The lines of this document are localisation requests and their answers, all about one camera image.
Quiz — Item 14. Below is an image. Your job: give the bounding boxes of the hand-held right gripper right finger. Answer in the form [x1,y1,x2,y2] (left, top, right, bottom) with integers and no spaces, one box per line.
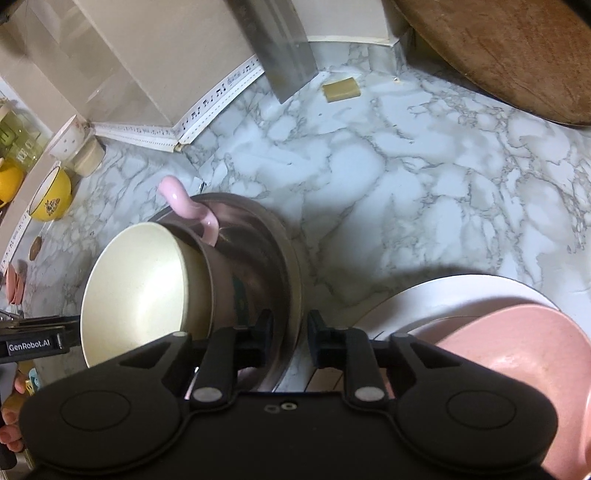
[307,309,467,409]

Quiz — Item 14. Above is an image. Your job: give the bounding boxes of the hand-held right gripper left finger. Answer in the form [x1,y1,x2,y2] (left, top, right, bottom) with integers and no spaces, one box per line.
[117,308,274,409]

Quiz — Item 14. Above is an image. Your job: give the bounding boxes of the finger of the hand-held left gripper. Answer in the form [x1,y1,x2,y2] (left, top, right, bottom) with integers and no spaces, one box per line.
[0,315,84,349]

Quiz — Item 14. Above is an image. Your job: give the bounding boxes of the stainless steel bowl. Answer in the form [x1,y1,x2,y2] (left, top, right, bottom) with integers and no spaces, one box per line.
[152,193,303,393]

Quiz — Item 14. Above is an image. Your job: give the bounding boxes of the cream bowl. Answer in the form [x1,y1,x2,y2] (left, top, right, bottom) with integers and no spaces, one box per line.
[80,222,218,370]

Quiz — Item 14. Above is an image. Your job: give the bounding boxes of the deep white floral plate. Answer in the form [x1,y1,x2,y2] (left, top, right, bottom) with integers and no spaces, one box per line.
[353,274,561,344]

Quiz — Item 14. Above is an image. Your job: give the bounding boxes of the pink pot with steel interior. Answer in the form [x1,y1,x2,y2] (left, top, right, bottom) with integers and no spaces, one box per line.
[157,175,259,398]

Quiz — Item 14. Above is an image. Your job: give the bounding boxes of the pink bear-shaped plate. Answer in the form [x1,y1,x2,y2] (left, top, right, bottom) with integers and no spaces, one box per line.
[379,304,591,480]

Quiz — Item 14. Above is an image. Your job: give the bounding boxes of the person's left hand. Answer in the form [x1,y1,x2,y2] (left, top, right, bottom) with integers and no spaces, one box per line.
[0,373,29,455]

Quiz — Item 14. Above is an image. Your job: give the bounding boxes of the blue and yellow clip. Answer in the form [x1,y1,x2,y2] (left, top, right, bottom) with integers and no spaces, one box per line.
[17,362,40,395]

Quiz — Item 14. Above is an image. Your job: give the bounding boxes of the small pink dishes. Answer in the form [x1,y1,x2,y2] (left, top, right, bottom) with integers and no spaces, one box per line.
[4,263,25,305]

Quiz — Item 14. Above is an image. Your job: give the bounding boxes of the yellow patterned bowl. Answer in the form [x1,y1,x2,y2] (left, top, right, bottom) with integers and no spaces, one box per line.
[28,165,74,222]

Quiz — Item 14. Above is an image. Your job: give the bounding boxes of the yellow mug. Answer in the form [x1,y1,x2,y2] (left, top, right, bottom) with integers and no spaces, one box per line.
[0,157,25,208]

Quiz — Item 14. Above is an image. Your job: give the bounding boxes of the beige plastic container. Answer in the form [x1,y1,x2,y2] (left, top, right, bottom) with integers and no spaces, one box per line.
[74,137,106,177]

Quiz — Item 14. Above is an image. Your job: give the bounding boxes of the white dotted cup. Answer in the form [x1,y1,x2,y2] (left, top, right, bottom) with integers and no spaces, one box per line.
[47,115,90,161]

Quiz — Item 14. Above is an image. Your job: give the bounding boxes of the glass jar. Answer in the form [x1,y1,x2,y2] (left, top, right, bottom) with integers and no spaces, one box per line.
[0,111,44,171]

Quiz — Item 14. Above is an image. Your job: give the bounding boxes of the music-note trim strip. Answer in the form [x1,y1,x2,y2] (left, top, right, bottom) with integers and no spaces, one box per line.
[90,54,265,153]

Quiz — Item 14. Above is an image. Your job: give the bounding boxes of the small beige block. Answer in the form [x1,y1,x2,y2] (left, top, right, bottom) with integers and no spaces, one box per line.
[322,77,362,102]

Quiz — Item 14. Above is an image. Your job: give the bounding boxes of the round wooden cutting board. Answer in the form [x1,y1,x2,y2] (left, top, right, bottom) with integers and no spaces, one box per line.
[390,0,591,127]

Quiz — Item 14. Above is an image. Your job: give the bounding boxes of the steel cleaver with wooden handle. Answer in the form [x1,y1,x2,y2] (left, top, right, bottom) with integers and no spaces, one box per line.
[226,0,319,106]

